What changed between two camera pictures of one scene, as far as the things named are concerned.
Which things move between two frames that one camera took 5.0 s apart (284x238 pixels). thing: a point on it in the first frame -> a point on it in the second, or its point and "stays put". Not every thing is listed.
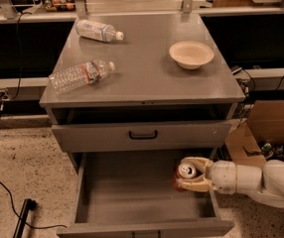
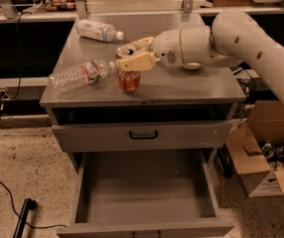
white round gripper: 222,176 -> 167,50
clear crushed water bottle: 80,74 stays put
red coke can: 184,171 -> 128,80
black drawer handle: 143,137 stays put
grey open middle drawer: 132,194 stays put
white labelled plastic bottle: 100,31 stays put
